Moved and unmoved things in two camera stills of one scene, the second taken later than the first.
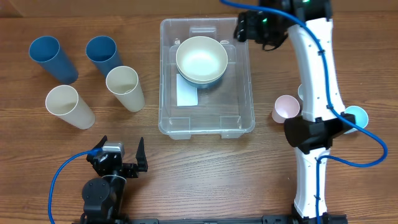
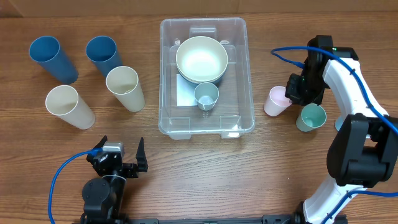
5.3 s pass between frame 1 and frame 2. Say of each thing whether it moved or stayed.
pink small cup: moved
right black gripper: moved
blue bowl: stayed
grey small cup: moved
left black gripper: stayed
